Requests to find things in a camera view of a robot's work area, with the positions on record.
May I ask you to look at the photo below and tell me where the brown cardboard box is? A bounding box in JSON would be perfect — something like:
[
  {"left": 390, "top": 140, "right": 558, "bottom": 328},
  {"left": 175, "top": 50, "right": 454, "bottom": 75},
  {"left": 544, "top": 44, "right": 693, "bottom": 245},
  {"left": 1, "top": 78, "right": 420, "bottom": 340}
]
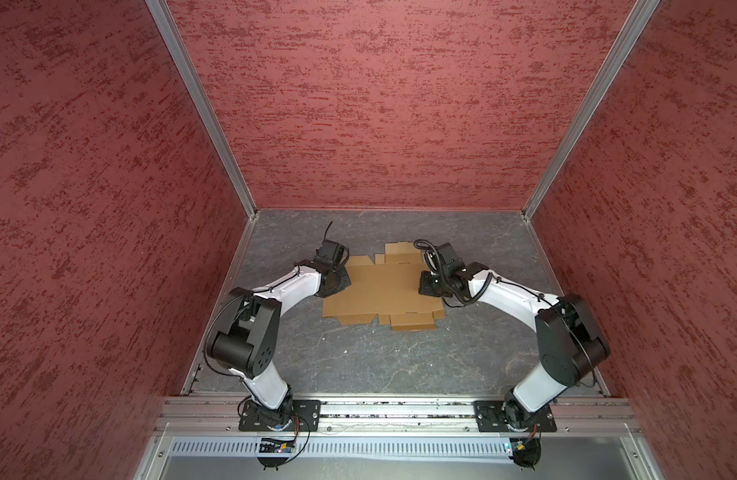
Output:
[{"left": 322, "top": 242, "right": 444, "bottom": 331}]

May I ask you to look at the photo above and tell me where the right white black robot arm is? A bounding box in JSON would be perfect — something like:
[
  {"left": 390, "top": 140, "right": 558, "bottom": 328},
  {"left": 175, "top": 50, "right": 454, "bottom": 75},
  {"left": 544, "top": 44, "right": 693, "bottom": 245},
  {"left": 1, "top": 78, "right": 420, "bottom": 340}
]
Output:
[{"left": 419, "top": 263, "right": 610, "bottom": 432}]

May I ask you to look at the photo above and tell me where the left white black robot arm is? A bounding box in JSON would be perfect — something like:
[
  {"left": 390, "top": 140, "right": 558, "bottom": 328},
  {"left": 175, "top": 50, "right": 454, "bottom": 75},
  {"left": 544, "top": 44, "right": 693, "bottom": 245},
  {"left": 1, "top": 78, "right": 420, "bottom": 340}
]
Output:
[{"left": 202, "top": 261, "right": 350, "bottom": 431}]

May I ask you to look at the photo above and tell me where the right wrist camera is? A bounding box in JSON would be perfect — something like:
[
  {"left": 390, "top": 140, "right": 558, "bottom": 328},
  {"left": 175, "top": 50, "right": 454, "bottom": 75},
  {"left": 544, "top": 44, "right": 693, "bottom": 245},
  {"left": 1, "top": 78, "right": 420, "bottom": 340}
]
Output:
[{"left": 425, "top": 243, "right": 465, "bottom": 276}]

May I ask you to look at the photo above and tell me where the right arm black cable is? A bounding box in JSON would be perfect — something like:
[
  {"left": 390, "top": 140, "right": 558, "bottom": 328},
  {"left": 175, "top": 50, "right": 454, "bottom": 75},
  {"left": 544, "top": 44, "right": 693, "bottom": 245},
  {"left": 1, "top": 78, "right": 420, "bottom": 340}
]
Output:
[{"left": 412, "top": 238, "right": 597, "bottom": 385}]

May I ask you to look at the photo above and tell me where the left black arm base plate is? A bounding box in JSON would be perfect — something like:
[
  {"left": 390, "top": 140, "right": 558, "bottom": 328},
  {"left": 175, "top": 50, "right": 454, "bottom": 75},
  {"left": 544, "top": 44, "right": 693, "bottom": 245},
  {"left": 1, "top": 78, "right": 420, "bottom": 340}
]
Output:
[{"left": 238, "top": 399, "right": 322, "bottom": 433}]

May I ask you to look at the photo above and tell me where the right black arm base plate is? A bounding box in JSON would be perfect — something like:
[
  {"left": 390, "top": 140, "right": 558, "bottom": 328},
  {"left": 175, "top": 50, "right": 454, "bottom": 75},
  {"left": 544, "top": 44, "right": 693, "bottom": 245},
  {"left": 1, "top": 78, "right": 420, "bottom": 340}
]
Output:
[{"left": 472, "top": 400, "right": 557, "bottom": 434}]

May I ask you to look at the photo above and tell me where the aluminium front rail frame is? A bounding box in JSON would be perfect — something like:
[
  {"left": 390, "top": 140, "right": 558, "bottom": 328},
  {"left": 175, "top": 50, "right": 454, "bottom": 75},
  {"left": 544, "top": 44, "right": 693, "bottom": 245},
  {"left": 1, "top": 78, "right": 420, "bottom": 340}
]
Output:
[{"left": 134, "top": 393, "right": 662, "bottom": 479}]

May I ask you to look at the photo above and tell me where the perforated metal cable tray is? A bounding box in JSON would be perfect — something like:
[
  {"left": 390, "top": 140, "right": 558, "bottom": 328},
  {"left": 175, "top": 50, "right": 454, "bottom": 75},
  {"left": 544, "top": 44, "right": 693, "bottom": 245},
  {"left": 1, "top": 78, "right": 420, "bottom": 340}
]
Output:
[{"left": 168, "top": 436, "right": 512, "bottom": 462}]

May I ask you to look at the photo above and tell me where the left aluminium corner post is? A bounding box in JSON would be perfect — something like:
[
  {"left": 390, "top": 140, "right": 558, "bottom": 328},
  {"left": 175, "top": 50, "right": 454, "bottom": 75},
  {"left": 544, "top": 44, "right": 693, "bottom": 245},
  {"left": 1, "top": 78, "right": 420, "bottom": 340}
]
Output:
[{"left": 146, "top": 0, "right": 258, "bottom": 221}]

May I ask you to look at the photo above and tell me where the aluminium corner post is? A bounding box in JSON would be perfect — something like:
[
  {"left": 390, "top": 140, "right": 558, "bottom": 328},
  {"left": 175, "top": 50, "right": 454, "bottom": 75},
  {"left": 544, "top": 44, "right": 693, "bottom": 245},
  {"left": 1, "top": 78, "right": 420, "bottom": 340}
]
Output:
[
  {"left": 521, "top": 0, "right": 660, "bottom": 223},
  {"left": 146, "top": 0, "right": 258, "bottom": 221}
]

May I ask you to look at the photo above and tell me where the right aluminium corner post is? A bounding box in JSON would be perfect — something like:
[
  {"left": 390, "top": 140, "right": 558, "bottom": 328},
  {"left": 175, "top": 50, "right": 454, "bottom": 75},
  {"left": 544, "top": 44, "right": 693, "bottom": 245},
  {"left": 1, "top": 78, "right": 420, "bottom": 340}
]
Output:
[{"left": 521, "top": 0, "right": 660, "bottom": 223}]

